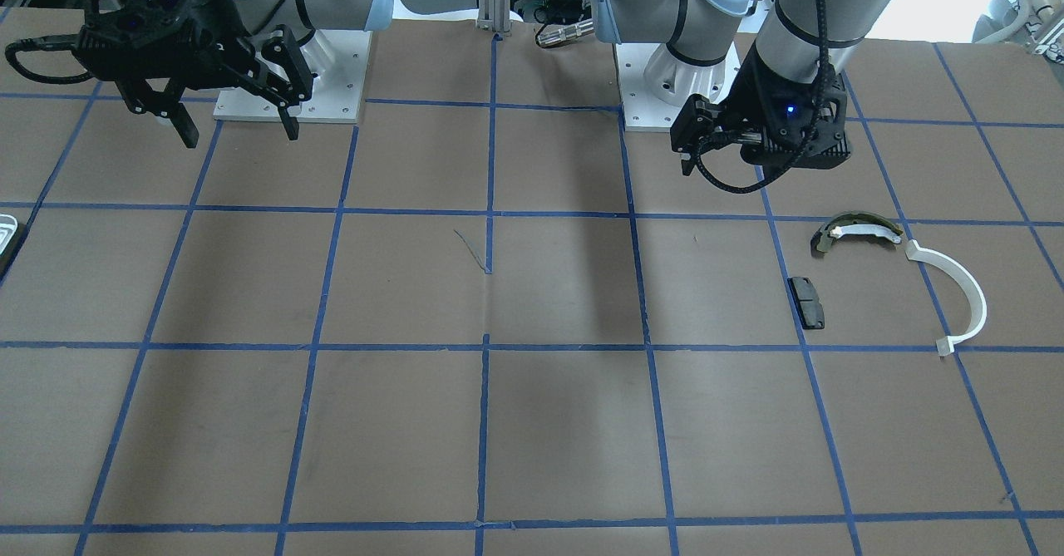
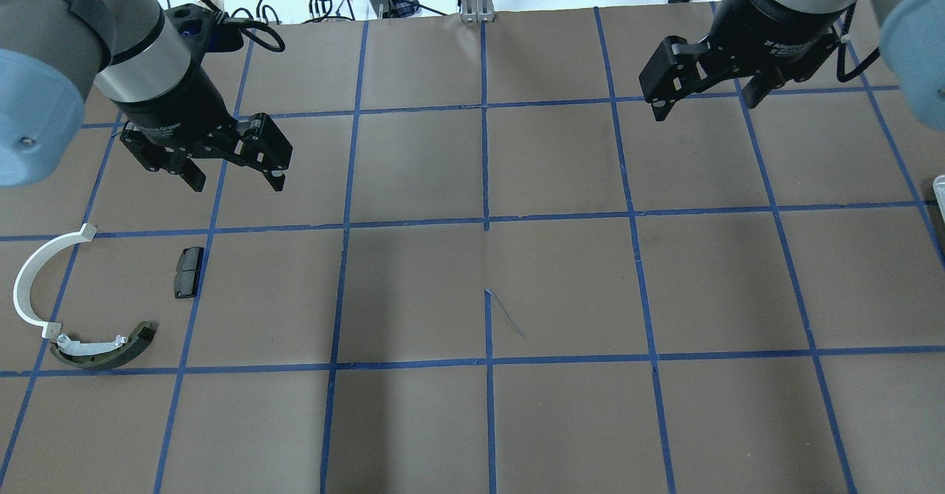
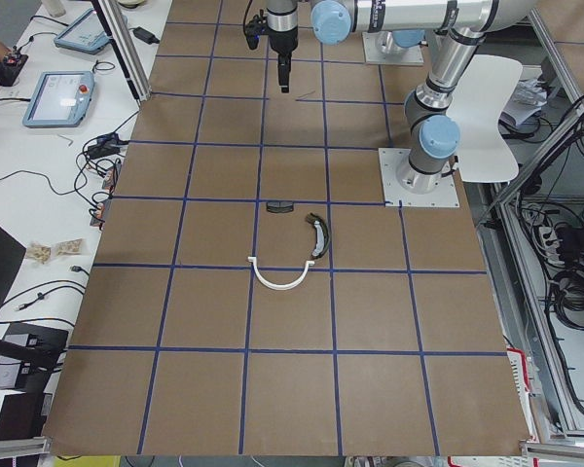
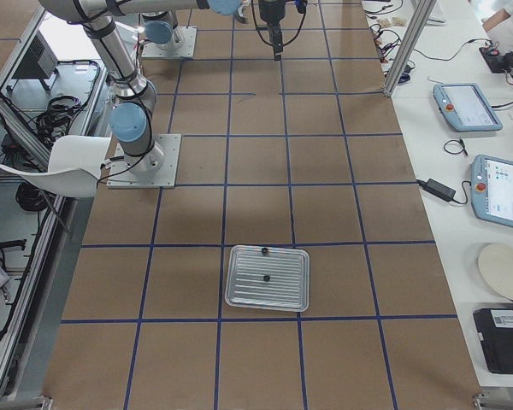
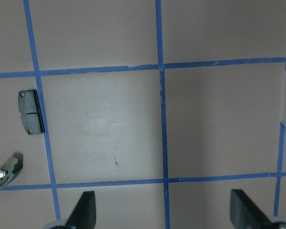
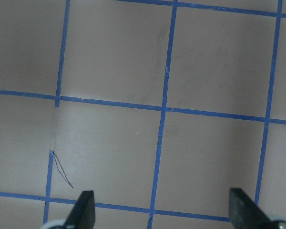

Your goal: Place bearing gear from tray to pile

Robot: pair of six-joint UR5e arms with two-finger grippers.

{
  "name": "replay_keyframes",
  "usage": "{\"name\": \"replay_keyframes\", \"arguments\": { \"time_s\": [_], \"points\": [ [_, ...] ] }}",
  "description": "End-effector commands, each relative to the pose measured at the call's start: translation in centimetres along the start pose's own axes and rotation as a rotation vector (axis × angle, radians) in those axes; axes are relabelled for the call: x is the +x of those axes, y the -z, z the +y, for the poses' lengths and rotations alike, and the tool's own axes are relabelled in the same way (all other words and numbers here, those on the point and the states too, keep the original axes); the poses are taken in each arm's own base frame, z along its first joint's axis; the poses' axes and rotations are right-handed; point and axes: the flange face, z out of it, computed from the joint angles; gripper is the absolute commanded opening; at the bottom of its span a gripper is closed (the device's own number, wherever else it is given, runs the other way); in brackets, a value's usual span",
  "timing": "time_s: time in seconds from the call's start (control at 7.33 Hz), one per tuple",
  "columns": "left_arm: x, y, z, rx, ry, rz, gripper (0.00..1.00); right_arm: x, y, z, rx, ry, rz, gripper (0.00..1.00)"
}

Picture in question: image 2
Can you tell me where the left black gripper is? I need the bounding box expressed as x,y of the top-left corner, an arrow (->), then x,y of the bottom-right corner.
118,66 -> 293,192

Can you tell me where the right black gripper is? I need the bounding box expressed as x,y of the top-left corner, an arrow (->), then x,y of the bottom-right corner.
639,0 -> 841,123

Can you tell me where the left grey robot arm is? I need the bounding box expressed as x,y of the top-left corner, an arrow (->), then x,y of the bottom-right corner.
1,0 -> 293,191

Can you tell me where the black brake pad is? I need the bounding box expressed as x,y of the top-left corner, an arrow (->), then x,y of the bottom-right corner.
174,247 -> 205,299

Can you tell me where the olive curved brake shoe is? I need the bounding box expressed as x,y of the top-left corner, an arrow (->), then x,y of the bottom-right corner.
49,321 -> 158,371

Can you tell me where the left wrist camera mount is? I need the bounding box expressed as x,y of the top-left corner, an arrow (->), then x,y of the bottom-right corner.
164,4 -> 245,55

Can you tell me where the white curved bracket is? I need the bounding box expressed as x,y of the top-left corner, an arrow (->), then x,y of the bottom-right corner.
13,224 -> 97,343

